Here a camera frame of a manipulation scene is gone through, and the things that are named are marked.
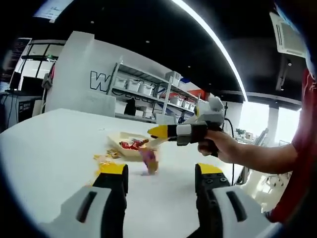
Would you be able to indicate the black computer monitor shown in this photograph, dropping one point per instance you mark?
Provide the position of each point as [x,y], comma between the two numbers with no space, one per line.
[15,80]
[31,85]

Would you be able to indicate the small brown food packet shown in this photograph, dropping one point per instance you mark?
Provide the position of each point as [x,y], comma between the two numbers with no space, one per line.
[113,153]

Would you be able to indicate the white box with blue lid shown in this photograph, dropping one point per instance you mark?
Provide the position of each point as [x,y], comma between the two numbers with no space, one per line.
[187,81]

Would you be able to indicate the white office chair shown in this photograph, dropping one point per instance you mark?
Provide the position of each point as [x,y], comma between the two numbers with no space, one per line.
[99,103]
[164,119]

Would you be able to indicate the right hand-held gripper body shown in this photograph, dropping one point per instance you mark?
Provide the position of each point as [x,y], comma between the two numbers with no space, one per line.
[211,112]

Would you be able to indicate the grey hanging bag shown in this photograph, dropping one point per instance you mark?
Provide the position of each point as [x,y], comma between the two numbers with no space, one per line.
[47,80]

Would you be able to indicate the brown purple-print food packet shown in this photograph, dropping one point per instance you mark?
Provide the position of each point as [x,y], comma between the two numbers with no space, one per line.
[149,161]

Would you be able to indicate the yellow white food packet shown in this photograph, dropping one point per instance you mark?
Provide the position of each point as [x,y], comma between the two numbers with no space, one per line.
[100,157]

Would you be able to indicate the long ceiling light strip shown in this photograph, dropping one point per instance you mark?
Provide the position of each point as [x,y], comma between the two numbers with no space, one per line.
[219,43]

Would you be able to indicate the ceiling air conditioner unit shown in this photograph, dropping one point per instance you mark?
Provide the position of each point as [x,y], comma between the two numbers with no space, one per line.
[288,37]

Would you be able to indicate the cream hexagonal paper container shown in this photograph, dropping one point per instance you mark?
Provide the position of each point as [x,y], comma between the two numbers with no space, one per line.
[116,138]

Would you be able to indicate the black cabinet with label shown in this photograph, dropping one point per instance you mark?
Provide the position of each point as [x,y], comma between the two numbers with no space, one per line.
[26,107]

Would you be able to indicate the black bag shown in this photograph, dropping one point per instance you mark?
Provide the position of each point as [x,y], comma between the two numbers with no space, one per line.
[130,107]

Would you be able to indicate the large yellow food packet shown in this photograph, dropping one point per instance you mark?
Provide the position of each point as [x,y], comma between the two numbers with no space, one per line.
[97,171]

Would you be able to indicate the small yellow food packet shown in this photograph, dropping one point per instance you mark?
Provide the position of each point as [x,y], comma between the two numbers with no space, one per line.
[105,164]

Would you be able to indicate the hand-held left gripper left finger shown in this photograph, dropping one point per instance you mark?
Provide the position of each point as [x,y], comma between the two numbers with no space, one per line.
[74,213]

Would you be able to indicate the large hanging projection screen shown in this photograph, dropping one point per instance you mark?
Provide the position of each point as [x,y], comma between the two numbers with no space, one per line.
[53,10]

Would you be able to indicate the white lidded storage bin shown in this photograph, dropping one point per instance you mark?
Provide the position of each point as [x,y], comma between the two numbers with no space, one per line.
[121,82]
[146,89]
[133,85]

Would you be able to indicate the person's right hand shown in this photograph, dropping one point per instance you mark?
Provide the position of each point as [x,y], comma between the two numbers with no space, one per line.
[223,146]

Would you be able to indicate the dark red food packet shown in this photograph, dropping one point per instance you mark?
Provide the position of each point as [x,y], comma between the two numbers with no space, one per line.
[126,144]

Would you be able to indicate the grey metal shelf rack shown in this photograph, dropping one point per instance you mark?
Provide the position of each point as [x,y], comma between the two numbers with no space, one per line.
[169,94]
[135,94]

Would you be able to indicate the bright red food packet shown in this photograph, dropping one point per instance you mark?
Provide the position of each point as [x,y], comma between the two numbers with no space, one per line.
[138,144]

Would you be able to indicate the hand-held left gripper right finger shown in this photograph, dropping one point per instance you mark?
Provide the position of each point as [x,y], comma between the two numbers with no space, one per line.
[223,213]

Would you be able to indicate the grey plastic crate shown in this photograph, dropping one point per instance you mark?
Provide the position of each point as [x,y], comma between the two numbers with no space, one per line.
[174,76]

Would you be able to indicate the person's red shirt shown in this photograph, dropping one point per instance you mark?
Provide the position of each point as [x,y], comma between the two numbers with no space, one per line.
[307,124]

